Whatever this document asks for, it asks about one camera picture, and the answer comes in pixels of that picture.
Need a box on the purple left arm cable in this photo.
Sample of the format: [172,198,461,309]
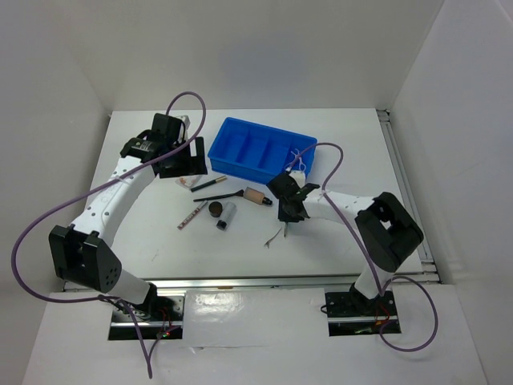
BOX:
[10,91,208,379]

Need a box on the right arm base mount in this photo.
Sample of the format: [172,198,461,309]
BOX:
[320,291,402,337]

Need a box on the clear bottle black cap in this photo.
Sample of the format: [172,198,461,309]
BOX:
[216,202,236,231]

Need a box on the dark green gold mascara tube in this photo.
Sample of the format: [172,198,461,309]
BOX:
[190,176,227,193]

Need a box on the aluminium front rail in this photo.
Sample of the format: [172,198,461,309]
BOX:
[151,274,357,290]

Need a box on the round brown cosmetic jar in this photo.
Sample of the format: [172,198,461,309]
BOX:
[208,201,223,218]

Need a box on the beige foundation bottle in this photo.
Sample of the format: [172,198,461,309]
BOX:
[243,187,273,207]

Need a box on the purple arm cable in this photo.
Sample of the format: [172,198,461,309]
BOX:
[286,142,438,353]
[10,91,208,379]

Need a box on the blue divided plastic bin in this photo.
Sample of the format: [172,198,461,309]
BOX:
[208,117,317,184]

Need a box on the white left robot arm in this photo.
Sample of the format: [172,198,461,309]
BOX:
[49,113,207,320]

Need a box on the black makeup brush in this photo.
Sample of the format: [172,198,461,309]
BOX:
[193,189,244,202]

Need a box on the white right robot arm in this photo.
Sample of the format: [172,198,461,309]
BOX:
[267,172,424,314]

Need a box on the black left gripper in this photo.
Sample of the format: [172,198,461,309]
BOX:
[160,136,207,179]

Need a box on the clear blush palette case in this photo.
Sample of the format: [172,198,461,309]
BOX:
[176,175,202,189]

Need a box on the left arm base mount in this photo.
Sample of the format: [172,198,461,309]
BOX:
[107,292,185,341]

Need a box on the silver duckbill hair clip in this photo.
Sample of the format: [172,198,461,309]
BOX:
[264,228,282,249]

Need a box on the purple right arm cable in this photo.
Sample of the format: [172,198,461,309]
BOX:
[286,142,438,353]

